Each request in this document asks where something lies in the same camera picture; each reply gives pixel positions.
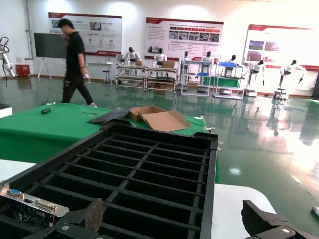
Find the green tablecloth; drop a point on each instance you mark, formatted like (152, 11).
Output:
(37, 134)

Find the person in black t-shirt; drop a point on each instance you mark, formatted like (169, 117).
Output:
(74, 49)

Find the black display on white stand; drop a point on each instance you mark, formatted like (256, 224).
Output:
(47, 44)

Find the silver binder clip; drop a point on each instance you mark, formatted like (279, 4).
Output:
(51, 103)
(209, 129)
(200, 116)
(219, 143)

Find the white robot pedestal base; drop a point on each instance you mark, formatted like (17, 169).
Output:
(251, 93)

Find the black slotted storage container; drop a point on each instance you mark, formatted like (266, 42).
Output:
(154, 174)

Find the graphics card with silver bracket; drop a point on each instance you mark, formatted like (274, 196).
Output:
(46, 207)

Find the white industrial robot arm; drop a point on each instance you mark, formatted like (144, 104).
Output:
(6, 59)

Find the dark antistatic bag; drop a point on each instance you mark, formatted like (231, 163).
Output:
(109, 115)

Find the large blue bin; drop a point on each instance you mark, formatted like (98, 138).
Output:
(228, 64)

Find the white side table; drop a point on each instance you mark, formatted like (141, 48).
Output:
(5, 110)

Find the small blue bin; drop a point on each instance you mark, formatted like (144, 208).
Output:
(203, 74)

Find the white shelf rack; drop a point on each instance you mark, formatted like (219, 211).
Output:
(195, 93)
(228, 95)

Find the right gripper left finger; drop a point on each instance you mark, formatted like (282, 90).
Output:
(84, 224)

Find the red box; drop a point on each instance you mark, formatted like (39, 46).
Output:
(23, 70)

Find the small flat cardboard box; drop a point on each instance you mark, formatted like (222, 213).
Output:
(164, 122)

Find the green black screwdriver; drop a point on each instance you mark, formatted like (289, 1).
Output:
(46, 110)

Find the dark robot pedestal base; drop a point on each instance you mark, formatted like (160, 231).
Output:
(281, 94)

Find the wall poster with orange boxes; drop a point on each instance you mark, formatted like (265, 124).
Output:
(184, 37)

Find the wall poster with landscape photos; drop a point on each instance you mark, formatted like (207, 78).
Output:
(281, 44)

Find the clear plastic scrap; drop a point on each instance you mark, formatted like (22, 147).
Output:
(89, 113)

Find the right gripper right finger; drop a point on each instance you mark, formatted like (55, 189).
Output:
(264, 224)

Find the wall poster with photo header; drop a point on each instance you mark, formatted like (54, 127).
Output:
(104, 32)

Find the black stool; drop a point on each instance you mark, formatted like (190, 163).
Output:
(106, 71)

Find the white desk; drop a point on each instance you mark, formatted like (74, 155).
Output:
(99, 63)

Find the cardboard box on rack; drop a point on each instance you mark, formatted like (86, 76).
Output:
(168, 64)

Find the pipe frame work rack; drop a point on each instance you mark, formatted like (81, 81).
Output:
(160, 80)
(130, 79)

